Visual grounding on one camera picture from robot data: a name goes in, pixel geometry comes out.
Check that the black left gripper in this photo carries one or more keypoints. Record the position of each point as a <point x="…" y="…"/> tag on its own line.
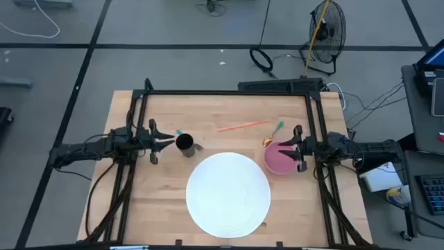
<point x="145" y="140"/>

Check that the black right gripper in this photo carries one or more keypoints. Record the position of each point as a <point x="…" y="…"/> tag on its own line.
<point x="308" y="146"/>

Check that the pink plastic bowl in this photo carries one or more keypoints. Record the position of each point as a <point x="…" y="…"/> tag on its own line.
<point x="275" y="163"/>

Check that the black plastic cup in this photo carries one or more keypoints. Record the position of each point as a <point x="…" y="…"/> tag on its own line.
<point x="185" y="144"/>

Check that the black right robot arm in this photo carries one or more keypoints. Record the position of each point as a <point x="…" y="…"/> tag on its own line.
<point x="364" y="149"/>

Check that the black power strip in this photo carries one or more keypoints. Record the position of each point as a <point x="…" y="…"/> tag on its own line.
<point x="270" y="85"/>

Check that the white round woven placemat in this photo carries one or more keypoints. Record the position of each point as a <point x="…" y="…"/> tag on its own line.
<point x="228" y="194"/>

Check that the white box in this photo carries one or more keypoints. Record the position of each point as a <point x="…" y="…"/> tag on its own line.
<point x="379" y="177"/>

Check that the wipes canister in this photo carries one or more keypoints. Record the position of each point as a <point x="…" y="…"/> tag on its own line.
<point x="399" y="195"/>

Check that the black floor fan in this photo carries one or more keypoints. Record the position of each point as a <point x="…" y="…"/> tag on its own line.
<point x="327" y="34"/>

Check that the grey desk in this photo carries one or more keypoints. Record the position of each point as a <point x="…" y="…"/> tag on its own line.
<point x="416" y="121"/>
<point x="412" y="163"/>

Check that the black keyboard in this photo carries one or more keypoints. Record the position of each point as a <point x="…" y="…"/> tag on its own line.
<point x="433" y="192"/>

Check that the grey tablet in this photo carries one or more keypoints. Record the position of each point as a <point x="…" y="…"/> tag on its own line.
<point x="438" y="97"/>

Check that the grey bar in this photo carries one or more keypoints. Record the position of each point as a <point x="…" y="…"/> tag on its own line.
<point x="15" y="82"/>

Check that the black laptop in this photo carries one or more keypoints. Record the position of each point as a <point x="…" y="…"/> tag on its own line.
<point x="433" y="57"/>

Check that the black aluminium frame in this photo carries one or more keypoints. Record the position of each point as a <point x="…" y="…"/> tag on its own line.
<point x="225" y="92"/>

